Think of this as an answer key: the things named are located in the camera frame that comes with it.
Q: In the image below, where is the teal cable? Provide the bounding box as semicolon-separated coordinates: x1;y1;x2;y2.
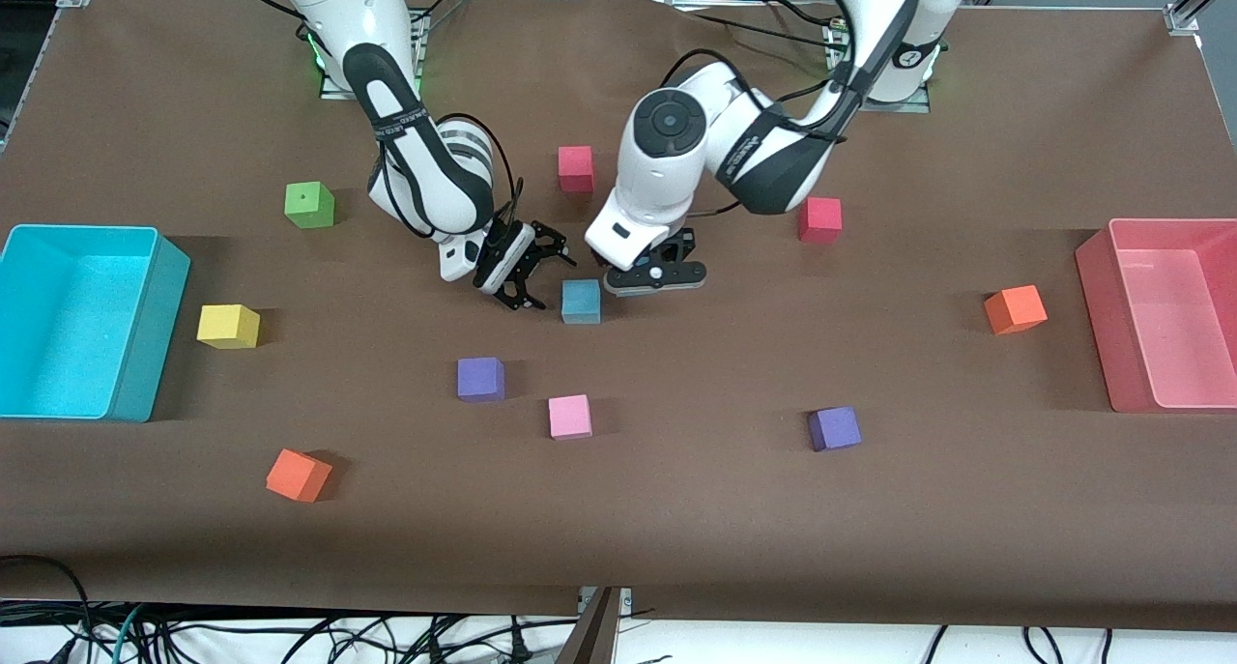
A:
108;604;148;664

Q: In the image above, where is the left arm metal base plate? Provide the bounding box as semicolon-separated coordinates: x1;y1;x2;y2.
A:
825;21;933;115

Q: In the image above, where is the orange foam block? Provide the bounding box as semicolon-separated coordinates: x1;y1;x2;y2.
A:
266;448;333;504
984;284;1049;335

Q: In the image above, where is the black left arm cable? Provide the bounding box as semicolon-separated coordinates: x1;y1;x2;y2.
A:
665;47;853;222

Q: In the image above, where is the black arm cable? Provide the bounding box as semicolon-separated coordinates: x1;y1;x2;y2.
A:
665;47;853;222
371;113;529;242

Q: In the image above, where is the yellow foam block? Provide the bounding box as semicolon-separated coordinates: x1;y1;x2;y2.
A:
196;303;261;350

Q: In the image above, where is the green foam block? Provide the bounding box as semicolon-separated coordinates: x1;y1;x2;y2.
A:
284;182;336;230

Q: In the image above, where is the red foam block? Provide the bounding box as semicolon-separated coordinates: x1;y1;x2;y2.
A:
798;197;843;245
558;145;595;193

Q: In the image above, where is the brown table cover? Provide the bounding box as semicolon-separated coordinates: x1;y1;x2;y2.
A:
0;0;1237;636

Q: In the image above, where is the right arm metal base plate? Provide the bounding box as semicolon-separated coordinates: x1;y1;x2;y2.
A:
319;12;427;102

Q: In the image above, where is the pink foam block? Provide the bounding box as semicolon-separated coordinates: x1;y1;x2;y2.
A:
548;394;593;441

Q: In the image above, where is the black looped floor cable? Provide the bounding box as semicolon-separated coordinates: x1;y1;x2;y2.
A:
0;554;94;664

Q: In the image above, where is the black base power cable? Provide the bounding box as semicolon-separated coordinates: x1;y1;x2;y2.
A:
411;0;476;29
676;0;844;48

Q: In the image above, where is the pink plastic bin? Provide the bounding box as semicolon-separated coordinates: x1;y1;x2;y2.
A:
1075;217;1237;415

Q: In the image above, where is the purple foam block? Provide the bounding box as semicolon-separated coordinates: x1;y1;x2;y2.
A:
457;357;506;402
808;406;862;452

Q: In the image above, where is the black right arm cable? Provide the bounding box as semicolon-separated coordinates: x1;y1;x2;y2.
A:
371;113;529;242

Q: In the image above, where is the cyan plastic bin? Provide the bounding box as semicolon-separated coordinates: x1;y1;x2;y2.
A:
0;224;191;423

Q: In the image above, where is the dark metal post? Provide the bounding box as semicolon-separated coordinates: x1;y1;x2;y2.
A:
556;587;635;664

